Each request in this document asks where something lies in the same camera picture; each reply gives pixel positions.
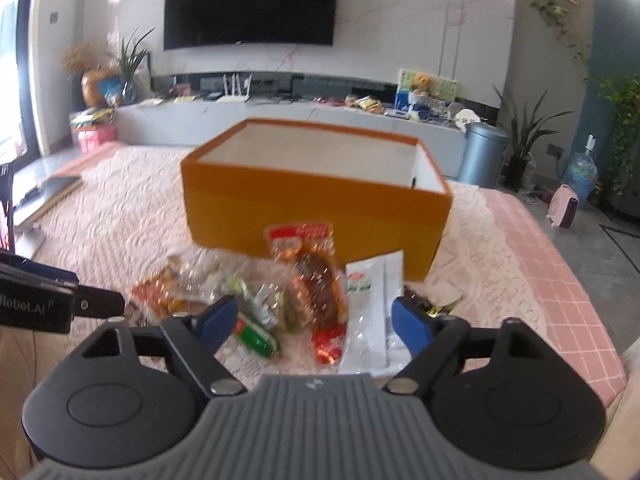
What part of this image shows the white tv cabinet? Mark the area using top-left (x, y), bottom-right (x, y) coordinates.
top-left (114, 67), bottom-right (503, 181)

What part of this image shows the pink storage box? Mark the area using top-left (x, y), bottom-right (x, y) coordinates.
top-left (71, 125), bottom-right (118, 155)

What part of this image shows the long-leaf potted plant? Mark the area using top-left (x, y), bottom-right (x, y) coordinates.
top-left (492, 85), bottom-right (561, 191)

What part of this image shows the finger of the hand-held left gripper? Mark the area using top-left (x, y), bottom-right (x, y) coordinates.
top-left (72, 285), bottom-right (127, 319)

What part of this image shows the brown teddy bear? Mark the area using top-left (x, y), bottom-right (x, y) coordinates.
top-left (410, 72), bottom-right (435, 97)

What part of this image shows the dried flower bunch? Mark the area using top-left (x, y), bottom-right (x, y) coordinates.
top-left (61, 42), bottom-right (108, 73)

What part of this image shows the pink space heater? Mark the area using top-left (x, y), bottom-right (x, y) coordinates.
top-left (547, 184), bottom-right (581, 230)

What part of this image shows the blue water bottle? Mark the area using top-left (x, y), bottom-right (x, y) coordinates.
top-left (564, 135), bottom-right (599, 211)

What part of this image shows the white snack packet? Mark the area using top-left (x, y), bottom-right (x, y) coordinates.
top-left (338, 250), bottom-right (405, 376)

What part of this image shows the orange vase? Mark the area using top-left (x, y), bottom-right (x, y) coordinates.
top-left (81, 67), bottom-right (121, 109)

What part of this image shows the clear orange snack packet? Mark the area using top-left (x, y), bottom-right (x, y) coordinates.
top-left (131, 255), bottom-right (226, 318)

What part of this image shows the grey pedal trash can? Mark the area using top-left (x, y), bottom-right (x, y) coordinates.
top-left (457, 121), bottom-right (510, 187)

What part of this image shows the green candy packet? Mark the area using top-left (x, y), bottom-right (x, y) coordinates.
top-left (225, 275), bottom-right (283, 358)

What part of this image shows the hanging vine plant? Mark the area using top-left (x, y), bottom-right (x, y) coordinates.
top-left (527, 0), bottom-right (593, 81)

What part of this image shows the orange cardboard box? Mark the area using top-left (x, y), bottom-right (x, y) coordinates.
top-left (181, 118), bottom-right (453, 282)

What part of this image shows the dark shiny snack packet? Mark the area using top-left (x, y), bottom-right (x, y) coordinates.
top-left (404, 286), bottom-right (463, 318)

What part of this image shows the bushy green plant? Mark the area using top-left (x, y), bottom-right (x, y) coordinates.
top-left (597, 75), bottom-right (640, 196)

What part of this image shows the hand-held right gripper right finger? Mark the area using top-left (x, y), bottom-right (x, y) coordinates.
top-left (386, 296), bottom-right (544, 396)

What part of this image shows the red sausage snack packet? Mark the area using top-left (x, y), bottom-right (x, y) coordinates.
top-left (265, 221), bottom-right (349, 366)

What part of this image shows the green grass plant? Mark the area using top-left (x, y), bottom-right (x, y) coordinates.
top-left (117, 27), bottom-right (156, 106)

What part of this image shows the black television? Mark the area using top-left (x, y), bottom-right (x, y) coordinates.
top-left (164, 0), bottom-right (341, 51)

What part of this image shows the green picture board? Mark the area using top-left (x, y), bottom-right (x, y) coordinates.
top-left (397, 68), bottom-right (458, 111)

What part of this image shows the grey flat board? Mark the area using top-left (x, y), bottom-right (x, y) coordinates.
top-left (14, 175), bottom-right (84, 227)

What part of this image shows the pile of yellow snack bags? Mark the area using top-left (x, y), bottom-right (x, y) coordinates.
top-left (344, 94), bottom-right (386, 115)

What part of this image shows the white router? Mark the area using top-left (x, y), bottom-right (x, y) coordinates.
top-left (216, 74), bottom-right (253, 102)

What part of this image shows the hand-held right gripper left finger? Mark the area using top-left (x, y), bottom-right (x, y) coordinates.
top-left (82, 294), bottom-right (247, 398)

